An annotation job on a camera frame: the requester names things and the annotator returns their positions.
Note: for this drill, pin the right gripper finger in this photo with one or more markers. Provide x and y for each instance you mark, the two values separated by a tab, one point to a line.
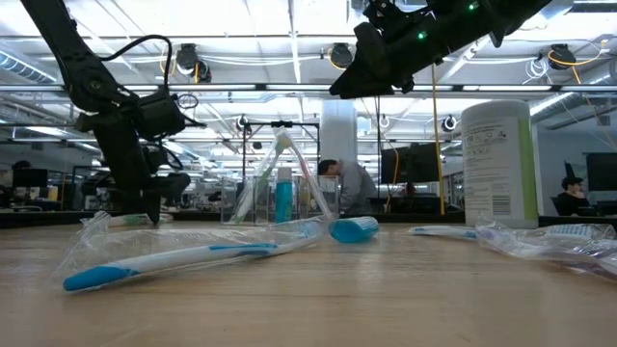
368	72

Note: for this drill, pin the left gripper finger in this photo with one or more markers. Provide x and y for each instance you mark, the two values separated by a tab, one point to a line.
144	202

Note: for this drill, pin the blue white toothbrush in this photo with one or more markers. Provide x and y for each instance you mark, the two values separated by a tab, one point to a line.
443	232

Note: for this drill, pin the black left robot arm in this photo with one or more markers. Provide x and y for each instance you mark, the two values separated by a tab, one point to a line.
72	53

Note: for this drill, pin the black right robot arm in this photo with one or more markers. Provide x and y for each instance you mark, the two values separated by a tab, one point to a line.
506	19

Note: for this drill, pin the blue toothbrush in wrapper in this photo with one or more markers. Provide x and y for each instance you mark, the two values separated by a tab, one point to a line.
169	260

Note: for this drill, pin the white pillar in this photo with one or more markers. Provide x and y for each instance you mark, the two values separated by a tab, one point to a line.
338	130

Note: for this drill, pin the black monitor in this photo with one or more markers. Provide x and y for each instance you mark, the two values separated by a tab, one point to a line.
410	164
30	178
602	171

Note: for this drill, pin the person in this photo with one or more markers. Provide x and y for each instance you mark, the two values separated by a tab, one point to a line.
21	166
354	188
571	197

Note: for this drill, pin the white wipes canister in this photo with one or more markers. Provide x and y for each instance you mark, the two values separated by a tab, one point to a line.
496	164

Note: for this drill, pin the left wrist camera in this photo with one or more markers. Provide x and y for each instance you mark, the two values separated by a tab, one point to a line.
159	115

